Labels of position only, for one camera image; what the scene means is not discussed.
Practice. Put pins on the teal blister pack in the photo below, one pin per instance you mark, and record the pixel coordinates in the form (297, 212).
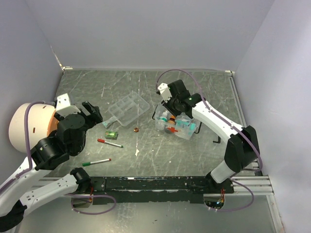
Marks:
(183, 117)
(188, 125)

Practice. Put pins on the red cross grey disc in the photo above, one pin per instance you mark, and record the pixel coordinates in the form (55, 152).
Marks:
(171, 130)

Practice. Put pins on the clear divided organizer tray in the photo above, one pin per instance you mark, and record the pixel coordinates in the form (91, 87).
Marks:
(129, 108)

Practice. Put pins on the white cylinder drum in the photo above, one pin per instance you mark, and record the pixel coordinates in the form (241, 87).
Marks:
(41, 122)

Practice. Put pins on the white green dropper bottle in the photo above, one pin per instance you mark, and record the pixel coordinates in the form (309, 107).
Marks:
(164, 116)

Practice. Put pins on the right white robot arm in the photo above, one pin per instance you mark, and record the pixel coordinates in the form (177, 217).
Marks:
(241, 142)

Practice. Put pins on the teal plaster strip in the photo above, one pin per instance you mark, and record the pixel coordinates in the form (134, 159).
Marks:
(108, 122)

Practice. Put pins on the black box handle clip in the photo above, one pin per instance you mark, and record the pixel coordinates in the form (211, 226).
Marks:
(218, 141)

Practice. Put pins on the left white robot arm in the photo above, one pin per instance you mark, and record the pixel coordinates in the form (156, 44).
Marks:
(50, 133)

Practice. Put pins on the green cap marker pen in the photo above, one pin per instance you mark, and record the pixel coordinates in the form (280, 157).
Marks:
(96, 162)

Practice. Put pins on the orange cap small bottle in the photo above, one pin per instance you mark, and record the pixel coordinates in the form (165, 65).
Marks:
(171, 120)

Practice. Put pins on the wrist white camera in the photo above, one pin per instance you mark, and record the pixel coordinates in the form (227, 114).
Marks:
(65, 107)
(164, 92)

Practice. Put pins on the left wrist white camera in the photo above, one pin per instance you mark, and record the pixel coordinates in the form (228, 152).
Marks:
(65, 107)

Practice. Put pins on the red cap marker pen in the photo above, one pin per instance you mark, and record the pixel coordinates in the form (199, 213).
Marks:
(109, 143)

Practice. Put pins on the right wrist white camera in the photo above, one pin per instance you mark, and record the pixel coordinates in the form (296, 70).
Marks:
(164, 92)

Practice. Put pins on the clear plastic storage box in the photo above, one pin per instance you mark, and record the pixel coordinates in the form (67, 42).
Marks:
(161, 125)

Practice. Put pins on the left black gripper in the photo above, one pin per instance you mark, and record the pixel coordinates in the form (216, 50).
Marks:
(95, 116)

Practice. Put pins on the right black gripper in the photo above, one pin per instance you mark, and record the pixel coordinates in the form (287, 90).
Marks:
(167, 104)

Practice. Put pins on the black mounting base rail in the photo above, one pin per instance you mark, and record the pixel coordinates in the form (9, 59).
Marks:
(144, 198)

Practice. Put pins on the green battery pack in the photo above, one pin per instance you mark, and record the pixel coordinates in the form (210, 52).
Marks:
(111, 135)

